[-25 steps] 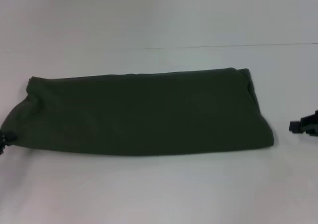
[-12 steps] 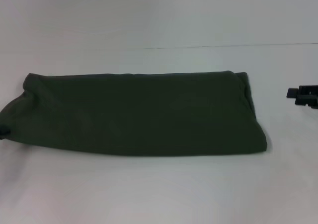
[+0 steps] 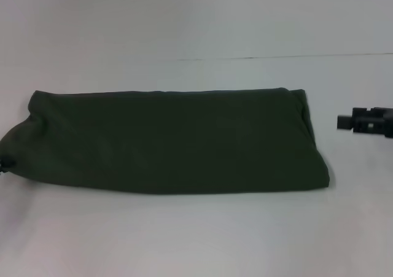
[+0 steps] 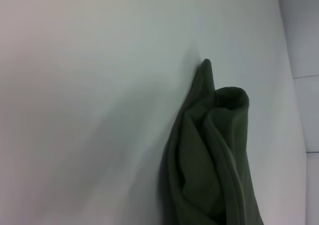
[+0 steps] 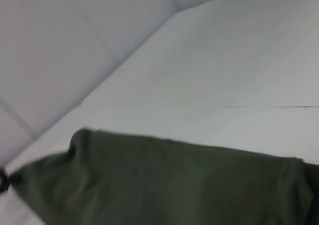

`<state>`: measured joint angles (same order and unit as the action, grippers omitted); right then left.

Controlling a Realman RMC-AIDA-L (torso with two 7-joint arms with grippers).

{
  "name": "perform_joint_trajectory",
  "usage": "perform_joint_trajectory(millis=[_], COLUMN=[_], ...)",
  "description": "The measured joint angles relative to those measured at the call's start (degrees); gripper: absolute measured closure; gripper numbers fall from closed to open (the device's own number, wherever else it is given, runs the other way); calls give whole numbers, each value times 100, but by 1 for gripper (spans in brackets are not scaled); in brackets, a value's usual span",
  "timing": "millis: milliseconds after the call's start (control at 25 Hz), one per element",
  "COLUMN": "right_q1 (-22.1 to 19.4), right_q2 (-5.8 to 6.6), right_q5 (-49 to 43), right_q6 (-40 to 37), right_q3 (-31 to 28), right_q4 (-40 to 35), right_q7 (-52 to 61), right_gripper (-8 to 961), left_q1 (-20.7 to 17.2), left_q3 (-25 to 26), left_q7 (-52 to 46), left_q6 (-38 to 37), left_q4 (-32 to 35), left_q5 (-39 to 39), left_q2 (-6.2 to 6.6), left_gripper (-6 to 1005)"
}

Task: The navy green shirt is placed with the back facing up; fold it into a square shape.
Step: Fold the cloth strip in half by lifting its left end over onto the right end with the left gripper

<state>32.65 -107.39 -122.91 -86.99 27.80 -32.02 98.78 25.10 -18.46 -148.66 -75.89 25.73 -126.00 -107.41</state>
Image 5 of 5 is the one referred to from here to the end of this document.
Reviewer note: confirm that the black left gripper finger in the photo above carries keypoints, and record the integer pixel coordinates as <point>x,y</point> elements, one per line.
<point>13,180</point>

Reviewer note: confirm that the dark green shirt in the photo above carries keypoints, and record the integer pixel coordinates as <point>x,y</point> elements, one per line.
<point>174,180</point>

